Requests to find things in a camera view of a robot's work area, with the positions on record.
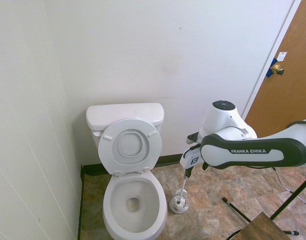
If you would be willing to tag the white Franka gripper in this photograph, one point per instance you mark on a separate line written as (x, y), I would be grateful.
(191, 157)

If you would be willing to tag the white toilet brush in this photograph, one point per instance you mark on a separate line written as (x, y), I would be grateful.
(182, 187)

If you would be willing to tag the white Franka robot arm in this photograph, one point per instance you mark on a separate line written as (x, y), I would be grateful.
(243, 152)

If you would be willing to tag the white toilet brush holder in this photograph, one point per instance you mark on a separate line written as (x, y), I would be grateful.
(178, 210)

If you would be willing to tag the white toilet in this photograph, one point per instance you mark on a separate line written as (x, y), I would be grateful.
(163, 207)

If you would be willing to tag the white toilet bowl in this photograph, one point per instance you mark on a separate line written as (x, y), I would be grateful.
(133, 205)

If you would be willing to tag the white raised toilet lid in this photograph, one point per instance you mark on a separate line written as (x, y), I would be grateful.
(130, 142)

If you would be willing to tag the white toilet tank lid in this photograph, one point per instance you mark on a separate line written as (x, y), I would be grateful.
(123, 112)

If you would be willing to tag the brown wooden table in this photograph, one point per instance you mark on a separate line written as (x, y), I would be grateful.
(263, 227)

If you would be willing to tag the white flush lever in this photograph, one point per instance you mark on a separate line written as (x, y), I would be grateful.
(96, 133)

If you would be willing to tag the brown wooden door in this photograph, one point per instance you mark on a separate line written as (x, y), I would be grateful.
(293, 100)

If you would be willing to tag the blue tape strip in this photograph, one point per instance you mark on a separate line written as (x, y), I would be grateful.
(269, 73)

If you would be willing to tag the brass door knob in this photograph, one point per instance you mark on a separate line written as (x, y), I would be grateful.
(276, 69)

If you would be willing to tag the white paper label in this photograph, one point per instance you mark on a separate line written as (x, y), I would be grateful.
(282, 56)

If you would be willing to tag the black camera tripod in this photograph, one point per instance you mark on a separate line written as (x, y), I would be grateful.
(236, 210)

